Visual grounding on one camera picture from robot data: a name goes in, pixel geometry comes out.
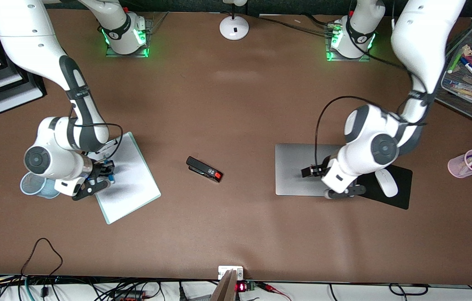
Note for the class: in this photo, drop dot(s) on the pink mesh pen cup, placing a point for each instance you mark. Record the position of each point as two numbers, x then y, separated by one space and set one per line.
457 166

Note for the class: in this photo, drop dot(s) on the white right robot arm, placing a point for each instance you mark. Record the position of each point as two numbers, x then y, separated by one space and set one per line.
52 159

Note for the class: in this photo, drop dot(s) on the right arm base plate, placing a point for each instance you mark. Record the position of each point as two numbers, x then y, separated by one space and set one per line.
149 37

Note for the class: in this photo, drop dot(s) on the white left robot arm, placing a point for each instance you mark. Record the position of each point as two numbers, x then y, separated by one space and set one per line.
378 146

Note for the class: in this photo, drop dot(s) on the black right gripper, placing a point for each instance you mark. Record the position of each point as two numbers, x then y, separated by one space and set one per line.
99 170

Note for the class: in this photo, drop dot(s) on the circuit board with red display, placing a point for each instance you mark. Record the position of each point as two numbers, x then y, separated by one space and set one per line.
247 286

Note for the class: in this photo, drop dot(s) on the small white box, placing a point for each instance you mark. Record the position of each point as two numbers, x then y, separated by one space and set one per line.
224 271

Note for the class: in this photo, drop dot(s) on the white computer mouse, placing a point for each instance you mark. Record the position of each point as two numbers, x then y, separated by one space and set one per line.
387 186

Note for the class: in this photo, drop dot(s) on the white paper clipboard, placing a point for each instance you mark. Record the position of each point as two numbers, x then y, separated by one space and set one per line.
131 188

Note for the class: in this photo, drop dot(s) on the green marker pen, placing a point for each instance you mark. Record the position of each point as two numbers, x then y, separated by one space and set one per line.
455 62

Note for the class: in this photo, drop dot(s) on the blue mesh pen cup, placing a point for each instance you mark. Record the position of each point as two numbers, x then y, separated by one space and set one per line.
31 186

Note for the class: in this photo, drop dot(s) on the black mouse pad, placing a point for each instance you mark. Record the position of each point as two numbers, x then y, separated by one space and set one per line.
403 184

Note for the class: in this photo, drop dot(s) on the black stapler with red end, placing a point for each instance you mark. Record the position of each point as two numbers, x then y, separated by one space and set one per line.
202 168

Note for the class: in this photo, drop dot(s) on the white round stand base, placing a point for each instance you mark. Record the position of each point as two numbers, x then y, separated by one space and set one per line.
234 28

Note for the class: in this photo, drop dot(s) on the black stacked document tray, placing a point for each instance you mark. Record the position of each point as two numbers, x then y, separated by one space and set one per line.
10 94

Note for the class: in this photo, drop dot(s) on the grey slanted post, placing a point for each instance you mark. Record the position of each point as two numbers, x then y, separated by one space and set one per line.
225 288

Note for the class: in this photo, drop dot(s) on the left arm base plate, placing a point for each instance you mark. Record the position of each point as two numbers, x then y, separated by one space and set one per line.
330 56

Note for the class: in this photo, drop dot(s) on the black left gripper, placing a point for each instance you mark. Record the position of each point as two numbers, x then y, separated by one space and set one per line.
323 167

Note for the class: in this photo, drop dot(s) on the silver grey laptop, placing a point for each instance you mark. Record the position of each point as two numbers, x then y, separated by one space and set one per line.
294 171

